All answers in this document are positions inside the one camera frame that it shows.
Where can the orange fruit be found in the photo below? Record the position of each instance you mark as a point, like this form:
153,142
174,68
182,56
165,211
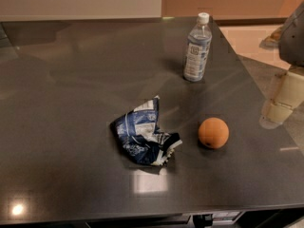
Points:
213,133

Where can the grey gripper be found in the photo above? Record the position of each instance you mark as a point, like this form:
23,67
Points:
293,40

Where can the crumpled blue white bag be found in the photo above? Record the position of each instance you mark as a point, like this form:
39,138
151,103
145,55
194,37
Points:
140,136

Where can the clear blue plastic bottle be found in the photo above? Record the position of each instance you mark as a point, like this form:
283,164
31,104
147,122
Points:
198,45

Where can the black box under table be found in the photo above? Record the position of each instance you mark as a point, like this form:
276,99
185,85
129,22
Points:
203,221

